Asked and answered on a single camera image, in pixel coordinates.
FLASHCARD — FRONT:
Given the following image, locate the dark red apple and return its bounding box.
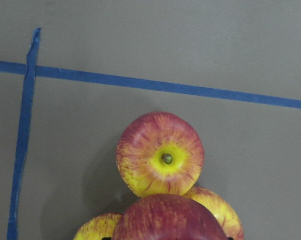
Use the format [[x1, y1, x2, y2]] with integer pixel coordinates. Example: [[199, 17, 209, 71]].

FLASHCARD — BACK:
[[112, 194, 227, 240]]

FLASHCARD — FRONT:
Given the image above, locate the red yellow apple front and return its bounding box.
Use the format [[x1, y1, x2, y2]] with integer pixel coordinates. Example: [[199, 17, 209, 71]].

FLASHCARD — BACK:
[[116, 111, 205, 198]]

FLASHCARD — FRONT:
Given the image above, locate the red yellow apple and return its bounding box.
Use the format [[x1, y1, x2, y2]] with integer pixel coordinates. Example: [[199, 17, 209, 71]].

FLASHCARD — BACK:
[[183, 185, 245, 240], [116, 111, 205, 198], [73, 212, 122, 240]]

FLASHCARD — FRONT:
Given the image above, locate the red yellow apple back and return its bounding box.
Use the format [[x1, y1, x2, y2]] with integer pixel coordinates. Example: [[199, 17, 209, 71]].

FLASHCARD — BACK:
[[73, 212, 122, 240]]

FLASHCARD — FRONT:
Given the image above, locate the red yellow apple left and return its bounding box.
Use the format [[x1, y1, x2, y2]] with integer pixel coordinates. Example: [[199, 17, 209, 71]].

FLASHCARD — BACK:
[[183, 185, 245, 240]]

